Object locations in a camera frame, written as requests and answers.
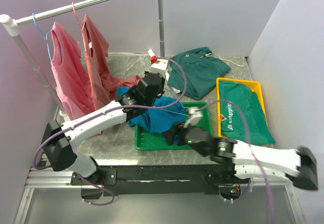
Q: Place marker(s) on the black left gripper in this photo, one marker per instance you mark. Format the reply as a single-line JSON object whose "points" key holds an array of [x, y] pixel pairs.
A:
{"points": [[161, 90]]}

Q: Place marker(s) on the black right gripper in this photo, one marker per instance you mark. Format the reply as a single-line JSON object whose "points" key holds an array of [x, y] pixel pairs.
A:
{"points": [[168, 135]]}

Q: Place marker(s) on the blue t shirt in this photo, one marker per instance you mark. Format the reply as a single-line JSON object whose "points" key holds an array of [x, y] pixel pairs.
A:
{"points": [[156, 121]]}

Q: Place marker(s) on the light blue wire hanger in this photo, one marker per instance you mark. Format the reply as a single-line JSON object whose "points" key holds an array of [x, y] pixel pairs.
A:
{"points": [[177, 108]]}

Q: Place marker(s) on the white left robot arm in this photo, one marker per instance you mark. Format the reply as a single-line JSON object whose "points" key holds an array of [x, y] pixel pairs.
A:
{"points": [[61, 140]]}

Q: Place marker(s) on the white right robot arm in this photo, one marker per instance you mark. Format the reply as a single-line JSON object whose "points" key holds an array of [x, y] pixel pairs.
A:
{"points": [[296, 166]]}

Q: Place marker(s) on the dusty red t shirt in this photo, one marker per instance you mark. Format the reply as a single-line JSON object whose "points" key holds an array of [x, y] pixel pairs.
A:
{"points": [[103, 84]]}

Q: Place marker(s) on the green shirt in yellow tray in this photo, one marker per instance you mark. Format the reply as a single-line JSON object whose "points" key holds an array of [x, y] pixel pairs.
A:
{"points": [[247, 101]]}

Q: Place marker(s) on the pink t shirt on hanger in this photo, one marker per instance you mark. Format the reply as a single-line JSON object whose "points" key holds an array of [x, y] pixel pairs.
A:
{"points": [[70, 76]]}

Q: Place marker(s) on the blue hanger with pink shirt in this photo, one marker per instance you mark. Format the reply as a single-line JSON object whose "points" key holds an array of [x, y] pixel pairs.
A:
{"points": [[45, 37]]}

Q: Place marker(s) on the green plastic tray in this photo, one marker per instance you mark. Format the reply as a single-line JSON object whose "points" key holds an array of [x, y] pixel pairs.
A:
{"points": [[150, 142]]}

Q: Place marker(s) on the dark green shorts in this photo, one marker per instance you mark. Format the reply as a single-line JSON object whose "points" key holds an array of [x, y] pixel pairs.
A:
{"points": [[202, 70]]}

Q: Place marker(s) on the yellow plastic tray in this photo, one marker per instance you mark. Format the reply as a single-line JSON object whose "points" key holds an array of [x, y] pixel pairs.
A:
{"points": [[254, 86]]}

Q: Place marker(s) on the white metal clothes rack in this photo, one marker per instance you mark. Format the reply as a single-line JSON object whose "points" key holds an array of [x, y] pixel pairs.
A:
{"points": [[11, 26]]}

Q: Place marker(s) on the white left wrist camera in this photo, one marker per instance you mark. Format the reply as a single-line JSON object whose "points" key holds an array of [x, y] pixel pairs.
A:
{"points": [[159, 66]]}

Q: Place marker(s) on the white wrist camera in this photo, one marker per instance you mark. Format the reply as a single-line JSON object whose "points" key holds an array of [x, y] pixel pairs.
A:
{"points": [[195, 115], [159, 66]]}

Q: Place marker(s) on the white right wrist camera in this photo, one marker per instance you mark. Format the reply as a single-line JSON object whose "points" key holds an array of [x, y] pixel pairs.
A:
{"points": [[195, 115]]}

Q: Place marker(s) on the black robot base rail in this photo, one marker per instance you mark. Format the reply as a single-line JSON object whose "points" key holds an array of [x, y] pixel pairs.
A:
{"points": [[114, 180]]}

